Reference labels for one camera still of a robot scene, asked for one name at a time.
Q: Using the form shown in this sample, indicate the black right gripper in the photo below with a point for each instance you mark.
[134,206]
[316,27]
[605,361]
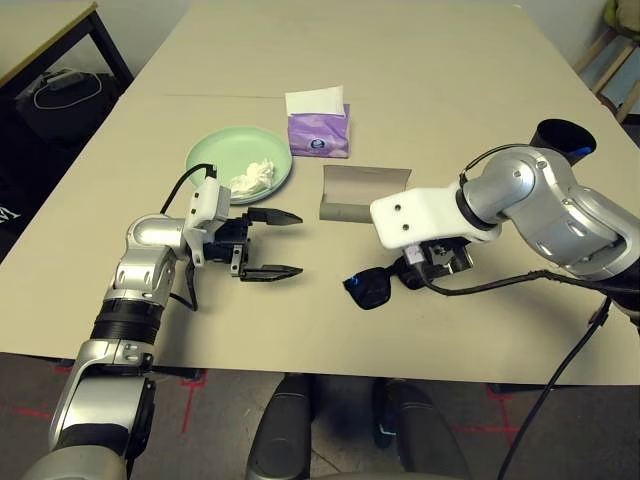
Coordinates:
[440,257]

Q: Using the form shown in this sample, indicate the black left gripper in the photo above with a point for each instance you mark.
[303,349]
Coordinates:
[227,242]

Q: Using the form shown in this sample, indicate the white tissue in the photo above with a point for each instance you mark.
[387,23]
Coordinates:
[252,177]

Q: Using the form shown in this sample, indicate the black sunglasses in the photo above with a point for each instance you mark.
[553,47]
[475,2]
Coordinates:
[370,290]

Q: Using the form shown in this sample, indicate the grey glasses case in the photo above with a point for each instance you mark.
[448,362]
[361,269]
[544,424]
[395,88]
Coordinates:
[360,187]

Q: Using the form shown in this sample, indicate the light green plastic plate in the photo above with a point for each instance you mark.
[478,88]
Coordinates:
[225,150]

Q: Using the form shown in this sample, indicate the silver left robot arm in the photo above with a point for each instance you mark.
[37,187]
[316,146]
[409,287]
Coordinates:
[140,260]

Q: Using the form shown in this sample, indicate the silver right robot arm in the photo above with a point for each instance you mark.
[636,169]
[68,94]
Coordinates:
[550,200]

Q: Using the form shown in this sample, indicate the purple tissue pack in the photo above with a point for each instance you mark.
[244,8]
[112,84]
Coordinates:
[320,135]

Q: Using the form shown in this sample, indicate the black cup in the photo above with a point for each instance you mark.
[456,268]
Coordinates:
[560,135]

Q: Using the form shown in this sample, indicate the dark grey robot right leg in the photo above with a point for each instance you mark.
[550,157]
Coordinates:
[425,430]

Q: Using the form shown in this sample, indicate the dark grey robot leg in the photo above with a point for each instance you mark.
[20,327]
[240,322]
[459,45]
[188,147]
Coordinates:
[425,430]
[282,425]

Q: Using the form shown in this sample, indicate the blue pen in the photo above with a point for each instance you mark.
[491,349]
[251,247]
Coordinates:
[581,151]

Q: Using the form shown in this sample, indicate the dark grey robot left leg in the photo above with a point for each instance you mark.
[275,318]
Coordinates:
[282,425]

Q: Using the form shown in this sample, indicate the black bag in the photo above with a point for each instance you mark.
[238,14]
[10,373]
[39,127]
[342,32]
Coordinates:
[75,120]

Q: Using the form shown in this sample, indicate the wooden stool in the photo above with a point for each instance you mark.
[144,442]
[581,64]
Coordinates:
[607,65]

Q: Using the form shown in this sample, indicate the grey power adapter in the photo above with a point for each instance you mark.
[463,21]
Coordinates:
[62,81]

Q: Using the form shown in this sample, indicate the green seat cushion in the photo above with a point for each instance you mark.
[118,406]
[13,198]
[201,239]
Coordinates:
[611,12]

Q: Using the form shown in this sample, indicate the beige jacket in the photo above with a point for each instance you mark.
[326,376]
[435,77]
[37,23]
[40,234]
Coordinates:
[630,15]

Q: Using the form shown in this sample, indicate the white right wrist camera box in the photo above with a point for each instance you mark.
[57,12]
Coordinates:
[425,215]

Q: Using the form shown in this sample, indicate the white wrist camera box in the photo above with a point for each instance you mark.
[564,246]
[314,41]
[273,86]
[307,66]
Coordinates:
[425,215]
[210,200]

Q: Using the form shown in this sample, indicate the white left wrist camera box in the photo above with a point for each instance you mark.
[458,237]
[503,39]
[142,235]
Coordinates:
[210,200]

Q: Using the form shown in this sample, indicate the beige side table black frame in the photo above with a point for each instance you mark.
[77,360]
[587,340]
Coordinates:
[40,30]

